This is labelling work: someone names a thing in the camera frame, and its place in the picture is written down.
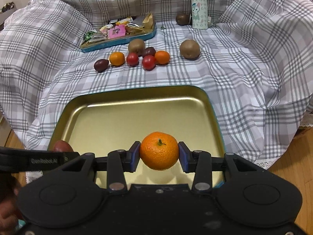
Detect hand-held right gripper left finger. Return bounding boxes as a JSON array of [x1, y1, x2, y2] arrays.
[[59, 141, 141, 192]]

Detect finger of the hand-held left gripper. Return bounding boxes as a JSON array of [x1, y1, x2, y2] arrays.
[[58, 152, 81, 164]]

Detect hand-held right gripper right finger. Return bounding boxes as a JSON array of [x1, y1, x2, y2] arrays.
[[178, 141, 255, 192]]

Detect dark red passion fruit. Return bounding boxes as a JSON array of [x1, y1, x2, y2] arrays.
[[141, 46, 156, 58], [94, 59, 110, 73], [53, 140, 74, 153]]

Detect large mandarin orange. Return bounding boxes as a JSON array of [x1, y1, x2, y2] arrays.
[[139, 132, 180, 171]]

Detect gold metal tray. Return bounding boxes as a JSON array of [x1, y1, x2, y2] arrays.
[[48, 85, 227, 189]]

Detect red cherry tomato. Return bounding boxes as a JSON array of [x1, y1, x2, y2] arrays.
[[142, 55, 157, 70], [126, 52, 139, 67]]

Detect person's left hand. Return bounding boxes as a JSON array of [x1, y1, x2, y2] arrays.
[[0, 175, 23, 229]]

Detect white lace cloth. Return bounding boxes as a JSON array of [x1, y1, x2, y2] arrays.
[[26, 120, 313, 184]]

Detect small orange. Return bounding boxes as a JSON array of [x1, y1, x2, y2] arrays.
[[155, 50, 171, 65], [109, 52, 126, 66]]

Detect grey plaid blanket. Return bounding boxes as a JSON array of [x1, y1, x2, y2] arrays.
[[0, 0, 313, 177]]

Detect brown kiwi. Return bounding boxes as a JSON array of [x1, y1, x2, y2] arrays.
[[176, 13, 191, 26], [128, 39, 146, 55], [180, 39, 201, 61]]

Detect teal tin tray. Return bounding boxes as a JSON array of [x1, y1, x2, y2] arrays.
[[81, 21, 157, 53]]

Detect pile of snack packets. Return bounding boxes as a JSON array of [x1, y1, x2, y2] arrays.
[[83, 13, 156, 46]]

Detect pink snack wrapper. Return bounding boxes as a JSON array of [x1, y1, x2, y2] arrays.
[[108, 24, 126, 39]]

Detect cartoon print water bottle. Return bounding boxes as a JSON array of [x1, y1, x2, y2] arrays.
[[191, 0, 209, 29]]

